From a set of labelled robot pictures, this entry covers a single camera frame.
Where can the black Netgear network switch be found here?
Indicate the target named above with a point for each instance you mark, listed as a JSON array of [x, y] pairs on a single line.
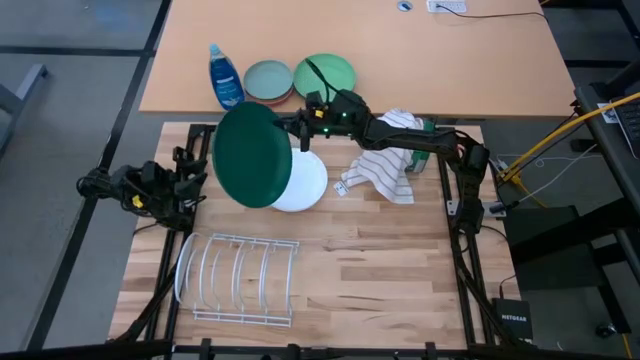
[[512, 320]]

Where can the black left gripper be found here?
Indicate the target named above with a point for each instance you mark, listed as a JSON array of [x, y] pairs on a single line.
[[181, 186]]

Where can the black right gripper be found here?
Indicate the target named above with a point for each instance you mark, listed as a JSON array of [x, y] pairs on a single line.
[[317, 127]]

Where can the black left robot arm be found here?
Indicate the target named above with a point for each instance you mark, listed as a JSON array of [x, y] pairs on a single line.
[[150, 175]]

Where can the dark green plate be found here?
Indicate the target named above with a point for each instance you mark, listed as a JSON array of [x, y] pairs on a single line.
[[250, 155]]

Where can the white striped dish towel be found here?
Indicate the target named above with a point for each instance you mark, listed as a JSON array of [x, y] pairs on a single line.
[[385, 170]]

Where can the round desk grommet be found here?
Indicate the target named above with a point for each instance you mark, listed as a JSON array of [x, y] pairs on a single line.
[[405, 6]]

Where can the red plate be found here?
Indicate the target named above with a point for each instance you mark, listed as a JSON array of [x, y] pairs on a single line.
[[272, 102]]

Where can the black metal table frame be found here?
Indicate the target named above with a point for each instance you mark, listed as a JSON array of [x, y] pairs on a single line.
[[350, 352]]

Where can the light green plate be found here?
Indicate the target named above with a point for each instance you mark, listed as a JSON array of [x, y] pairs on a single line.
[[337, 70]]

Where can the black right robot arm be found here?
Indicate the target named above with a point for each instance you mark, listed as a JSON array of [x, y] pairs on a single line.
[[415, 141]]

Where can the black side table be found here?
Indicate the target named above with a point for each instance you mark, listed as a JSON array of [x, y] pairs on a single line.
[[550, 240]]

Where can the white power strip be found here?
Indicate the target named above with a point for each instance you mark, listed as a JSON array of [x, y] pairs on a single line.
[[447, 6]]

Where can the teal plate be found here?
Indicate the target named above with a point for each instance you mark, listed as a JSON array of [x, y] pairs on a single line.
[[267, 80]]

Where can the white label sticker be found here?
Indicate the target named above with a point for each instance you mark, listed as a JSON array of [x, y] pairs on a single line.
[[607, 113]]

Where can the black laptop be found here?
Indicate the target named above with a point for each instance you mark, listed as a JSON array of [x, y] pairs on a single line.
[[630, 125]]

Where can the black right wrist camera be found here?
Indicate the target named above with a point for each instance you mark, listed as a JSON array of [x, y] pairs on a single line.
[[313, 102]]

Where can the small white tag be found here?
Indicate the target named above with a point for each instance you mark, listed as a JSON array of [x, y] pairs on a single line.
[[341, 188]]

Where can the blue dish soap bottle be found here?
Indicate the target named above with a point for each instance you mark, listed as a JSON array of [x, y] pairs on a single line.
[[225, 82]]

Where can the light wooden desk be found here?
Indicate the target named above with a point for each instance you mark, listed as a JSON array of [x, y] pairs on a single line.
[[400, 60]]

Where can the grey furniture frame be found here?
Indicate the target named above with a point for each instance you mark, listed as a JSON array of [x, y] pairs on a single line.
[[20, 95]]

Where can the black caster wheel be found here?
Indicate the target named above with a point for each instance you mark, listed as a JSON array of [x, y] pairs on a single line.
[[605, 330]]

